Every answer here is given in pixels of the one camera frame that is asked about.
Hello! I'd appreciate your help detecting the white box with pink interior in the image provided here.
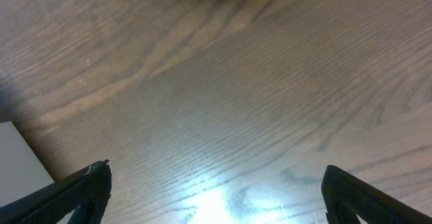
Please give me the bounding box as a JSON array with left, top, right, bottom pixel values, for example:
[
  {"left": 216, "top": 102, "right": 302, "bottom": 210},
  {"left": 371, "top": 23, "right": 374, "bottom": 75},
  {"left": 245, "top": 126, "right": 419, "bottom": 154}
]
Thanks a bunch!
[{"left": 0, "top": 121, "right": 54, "bottom": 206}]

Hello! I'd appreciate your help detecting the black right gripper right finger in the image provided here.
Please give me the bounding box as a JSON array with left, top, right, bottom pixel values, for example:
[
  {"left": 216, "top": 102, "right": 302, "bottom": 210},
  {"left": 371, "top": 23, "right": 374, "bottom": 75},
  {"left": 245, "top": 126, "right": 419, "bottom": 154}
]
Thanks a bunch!
[{"left": 321, "top": 165, "right": 431, "bottom": 224}]

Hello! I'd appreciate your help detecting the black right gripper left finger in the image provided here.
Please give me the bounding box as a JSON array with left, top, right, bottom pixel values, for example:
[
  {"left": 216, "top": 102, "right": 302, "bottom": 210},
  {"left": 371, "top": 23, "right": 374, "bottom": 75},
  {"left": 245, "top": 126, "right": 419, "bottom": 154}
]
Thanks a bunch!
[{"left": 1, "top": 160, "right": 112, "bottom": 224}]

